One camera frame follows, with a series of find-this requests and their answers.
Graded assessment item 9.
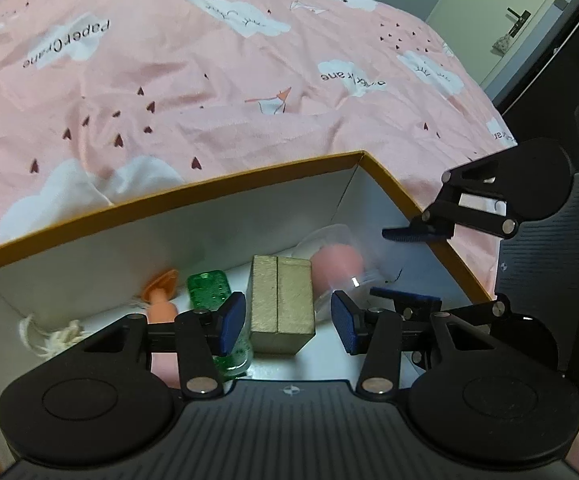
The green glitter bottle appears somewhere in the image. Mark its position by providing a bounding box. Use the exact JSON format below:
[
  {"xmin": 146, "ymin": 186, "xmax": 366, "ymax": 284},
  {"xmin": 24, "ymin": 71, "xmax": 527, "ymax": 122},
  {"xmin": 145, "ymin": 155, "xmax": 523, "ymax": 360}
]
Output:
[{"xmin": 186, "ymin": 270, "xmax": 255, "ymax": 378}]

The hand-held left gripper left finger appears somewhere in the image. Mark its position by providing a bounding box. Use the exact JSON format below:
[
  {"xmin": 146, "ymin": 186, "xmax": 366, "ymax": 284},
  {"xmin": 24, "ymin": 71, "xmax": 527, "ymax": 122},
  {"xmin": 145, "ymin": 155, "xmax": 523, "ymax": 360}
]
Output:
[{"xmin": 76, "ymin": 291, "xmax": 248, "ymax": 401}]

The peach plastic toy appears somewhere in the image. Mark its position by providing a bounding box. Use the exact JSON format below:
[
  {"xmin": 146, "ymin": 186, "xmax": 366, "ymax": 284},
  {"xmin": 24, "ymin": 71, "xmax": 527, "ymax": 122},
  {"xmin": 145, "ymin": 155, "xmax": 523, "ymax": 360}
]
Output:
[{"xmin": 142, "ymin": 268, "xmax": 182, "ymax": 386}]

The orange cardboard box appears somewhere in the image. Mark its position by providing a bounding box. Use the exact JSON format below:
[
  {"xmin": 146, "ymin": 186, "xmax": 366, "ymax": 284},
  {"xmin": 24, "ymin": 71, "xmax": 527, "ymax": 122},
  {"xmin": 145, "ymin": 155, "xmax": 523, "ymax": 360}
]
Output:
[{"xmin": 0, "ymin": 150, "xmax": 507, "ymax": 480}]

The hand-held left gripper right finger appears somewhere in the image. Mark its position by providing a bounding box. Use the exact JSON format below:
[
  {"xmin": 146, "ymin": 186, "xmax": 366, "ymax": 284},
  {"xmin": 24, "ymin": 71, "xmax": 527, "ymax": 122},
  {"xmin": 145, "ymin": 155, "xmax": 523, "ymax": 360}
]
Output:
[{"xmin": 331, "ymin": 290, "xmax": 500, "ymax": 401}]

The black door handle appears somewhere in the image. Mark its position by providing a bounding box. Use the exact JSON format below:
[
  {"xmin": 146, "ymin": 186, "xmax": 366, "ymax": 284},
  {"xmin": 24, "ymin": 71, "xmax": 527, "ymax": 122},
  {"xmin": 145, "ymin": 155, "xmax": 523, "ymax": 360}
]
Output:
[{"xmin": 506, "ymin": 7, "xmax": 533, "ymax": 37}]

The pink printed blanket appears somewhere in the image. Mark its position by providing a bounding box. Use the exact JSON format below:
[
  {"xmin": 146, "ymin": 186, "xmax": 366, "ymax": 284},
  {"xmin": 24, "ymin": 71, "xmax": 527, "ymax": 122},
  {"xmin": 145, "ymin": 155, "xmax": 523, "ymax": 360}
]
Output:
[{"xmin": 0, "ymin": 0, "xmax": 520, "ymax": 261}]

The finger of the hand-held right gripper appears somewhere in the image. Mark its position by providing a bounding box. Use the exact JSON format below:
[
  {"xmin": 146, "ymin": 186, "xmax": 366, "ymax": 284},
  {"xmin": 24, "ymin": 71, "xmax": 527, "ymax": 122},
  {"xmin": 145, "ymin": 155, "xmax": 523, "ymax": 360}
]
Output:
[
  {"xmin": 371, "ymin": 286, "xmax": 513, "ymax": 333},
  {"xmin": 382, "ymin": 152, "xmax": 520, "ymax": 243}
]

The gold rectangular box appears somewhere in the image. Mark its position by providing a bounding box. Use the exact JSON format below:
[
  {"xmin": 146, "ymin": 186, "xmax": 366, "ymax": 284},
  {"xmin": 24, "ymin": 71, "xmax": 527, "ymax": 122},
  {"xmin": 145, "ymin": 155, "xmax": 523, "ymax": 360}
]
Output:
[{"xmin": 248, "ymin": 255, "xmax": 316, "ymax": 356}]

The clear round container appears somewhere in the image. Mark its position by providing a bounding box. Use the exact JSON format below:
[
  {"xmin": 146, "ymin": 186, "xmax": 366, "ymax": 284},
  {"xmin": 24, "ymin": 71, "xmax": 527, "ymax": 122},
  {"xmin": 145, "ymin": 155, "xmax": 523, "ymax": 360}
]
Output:
[{"xmin": 294, "ymin": 224, "xmax": 387, "ymax": 311}]

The white string bundle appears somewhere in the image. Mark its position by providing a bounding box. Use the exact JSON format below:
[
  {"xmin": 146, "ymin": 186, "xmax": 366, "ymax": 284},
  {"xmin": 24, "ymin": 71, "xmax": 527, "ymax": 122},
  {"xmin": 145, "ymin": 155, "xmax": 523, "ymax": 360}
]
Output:
[{"xmin": 18, "ymin": 312, "xmax": 90, "ymax": 359}]

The pale door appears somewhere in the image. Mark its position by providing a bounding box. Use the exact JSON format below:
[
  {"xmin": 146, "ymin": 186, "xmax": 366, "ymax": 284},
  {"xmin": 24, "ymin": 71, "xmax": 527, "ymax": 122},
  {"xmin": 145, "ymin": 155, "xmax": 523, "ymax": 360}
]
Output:
[{"xmin": 425, "ymin": 0, "xmax": 579, "ymax": 87}]

